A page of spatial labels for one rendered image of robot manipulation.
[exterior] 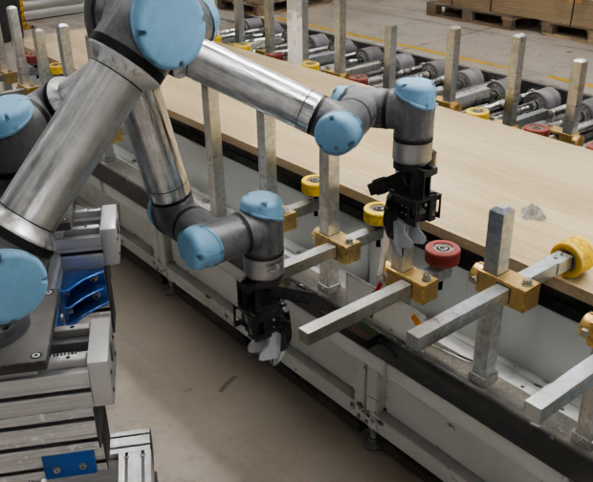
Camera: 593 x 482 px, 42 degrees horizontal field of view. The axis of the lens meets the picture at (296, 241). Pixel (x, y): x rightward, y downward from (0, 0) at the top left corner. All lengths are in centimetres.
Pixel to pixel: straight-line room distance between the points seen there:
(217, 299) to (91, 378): 174
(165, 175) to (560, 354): 98
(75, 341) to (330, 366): 134
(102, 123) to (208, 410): 176
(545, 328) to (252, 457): 111
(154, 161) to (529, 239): 94
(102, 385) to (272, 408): 145
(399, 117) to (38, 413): 81
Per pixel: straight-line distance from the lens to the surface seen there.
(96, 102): 109
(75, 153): 109
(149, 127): 129
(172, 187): 134
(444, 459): 230
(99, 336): 134
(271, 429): 262
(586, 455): 158
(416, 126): 142
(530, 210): 197
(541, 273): 161
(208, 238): 127
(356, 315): 161
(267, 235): 133
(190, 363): 295
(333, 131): 130
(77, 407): 134
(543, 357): 186
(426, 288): 169
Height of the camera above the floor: 172
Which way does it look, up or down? 27 degrees down
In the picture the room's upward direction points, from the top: 1 degrees counter-clockwise
